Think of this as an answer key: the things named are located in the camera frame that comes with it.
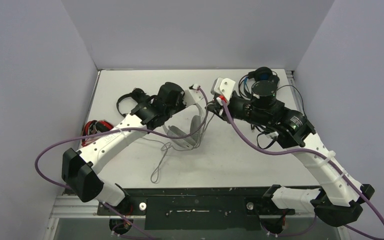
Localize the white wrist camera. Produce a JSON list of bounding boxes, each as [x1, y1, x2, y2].
[[210, 77, 236, 103], [183, 84, 205, 108]]

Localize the red black headphones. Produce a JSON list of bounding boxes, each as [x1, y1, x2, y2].
[[81, 119, 114, 147]]

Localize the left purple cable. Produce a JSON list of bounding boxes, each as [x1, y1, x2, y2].
[[34, 86, 210, 240]]

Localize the small black headphones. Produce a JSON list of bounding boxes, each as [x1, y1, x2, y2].
[[116, 88, 155, 118]]

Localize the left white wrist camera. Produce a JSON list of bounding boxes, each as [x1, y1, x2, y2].
[[183, 84, 205, 108]]

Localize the white grey headphones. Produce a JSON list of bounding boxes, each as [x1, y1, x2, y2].
[[162, 103, 205, 150]]

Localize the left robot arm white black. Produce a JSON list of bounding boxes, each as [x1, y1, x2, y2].
[[61, 82, 186, 215]]

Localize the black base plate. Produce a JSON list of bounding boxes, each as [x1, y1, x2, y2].
[[115, 187, 298, 231]]

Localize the black blue headphones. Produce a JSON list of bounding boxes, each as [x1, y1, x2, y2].
[[238, 66, 280, 100]]

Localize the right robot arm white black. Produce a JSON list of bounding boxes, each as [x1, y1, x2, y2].
[[207, 77, 374, 227]]

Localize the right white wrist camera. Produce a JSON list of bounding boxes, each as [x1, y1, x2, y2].
[[210, 77, 236, 103]]

